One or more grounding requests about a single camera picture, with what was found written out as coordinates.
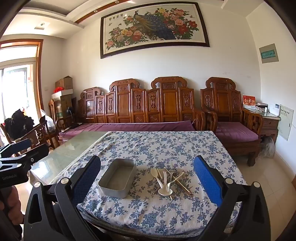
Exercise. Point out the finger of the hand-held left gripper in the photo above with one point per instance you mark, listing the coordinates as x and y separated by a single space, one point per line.
16 146
37 153

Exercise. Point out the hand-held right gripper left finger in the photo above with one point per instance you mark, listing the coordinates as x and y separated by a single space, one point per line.
89 177

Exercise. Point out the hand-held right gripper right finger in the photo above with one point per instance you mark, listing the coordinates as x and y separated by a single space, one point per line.
207 179

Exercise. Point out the brown wooden chopstick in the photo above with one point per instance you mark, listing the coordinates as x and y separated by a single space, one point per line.
185 191

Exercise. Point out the metal rectangular tray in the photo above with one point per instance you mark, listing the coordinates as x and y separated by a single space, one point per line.
115 179

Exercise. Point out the light wooden chopstick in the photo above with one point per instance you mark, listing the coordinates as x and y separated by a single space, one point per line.
179 184

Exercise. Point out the white ceramic spoon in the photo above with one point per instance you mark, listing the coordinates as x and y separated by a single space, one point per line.
153 172

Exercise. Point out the person's left hand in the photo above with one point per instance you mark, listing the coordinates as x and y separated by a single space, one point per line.
11 206

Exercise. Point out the wooden dining chair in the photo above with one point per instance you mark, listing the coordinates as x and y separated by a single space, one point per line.
39 134

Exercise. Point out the black bag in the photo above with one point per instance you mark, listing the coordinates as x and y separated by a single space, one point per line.
19 124

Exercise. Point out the black desk lamp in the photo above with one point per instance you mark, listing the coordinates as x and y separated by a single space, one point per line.
70 113

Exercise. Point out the purple armchair cushion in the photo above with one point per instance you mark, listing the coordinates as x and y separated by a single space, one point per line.
233 132

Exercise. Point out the stack of cardboard boxes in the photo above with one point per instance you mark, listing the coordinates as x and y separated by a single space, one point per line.
63 104

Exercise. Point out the grey plastic bag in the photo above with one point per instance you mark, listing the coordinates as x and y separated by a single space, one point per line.
268 148

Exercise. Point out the purple sofa cushion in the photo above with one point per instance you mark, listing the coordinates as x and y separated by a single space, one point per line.
138 127

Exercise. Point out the brown cardboard box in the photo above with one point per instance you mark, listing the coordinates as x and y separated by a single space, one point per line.
64 83

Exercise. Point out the carved wooden armchair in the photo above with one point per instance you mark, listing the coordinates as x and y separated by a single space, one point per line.
222 99

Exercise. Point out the wooden side table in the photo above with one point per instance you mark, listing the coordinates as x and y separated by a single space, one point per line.
269 125

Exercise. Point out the carved wooden sofa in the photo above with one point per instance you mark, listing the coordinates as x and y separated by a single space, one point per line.
124 102

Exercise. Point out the red desk calendar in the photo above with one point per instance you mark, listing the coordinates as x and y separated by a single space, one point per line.
249 102

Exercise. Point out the white box on side table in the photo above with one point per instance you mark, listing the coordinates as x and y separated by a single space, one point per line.
274 110

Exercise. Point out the ceiling light fixture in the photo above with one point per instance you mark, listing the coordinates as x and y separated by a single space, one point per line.
42 25

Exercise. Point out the framed peacock painting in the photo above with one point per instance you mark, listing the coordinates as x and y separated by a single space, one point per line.
152 27

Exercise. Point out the wooden door frame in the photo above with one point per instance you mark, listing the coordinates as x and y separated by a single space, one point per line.
40 74

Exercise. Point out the white wall panel cover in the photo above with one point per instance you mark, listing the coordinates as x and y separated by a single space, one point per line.
286 121

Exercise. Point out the grey wall panel green window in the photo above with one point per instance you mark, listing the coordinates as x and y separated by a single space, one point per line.
269 53

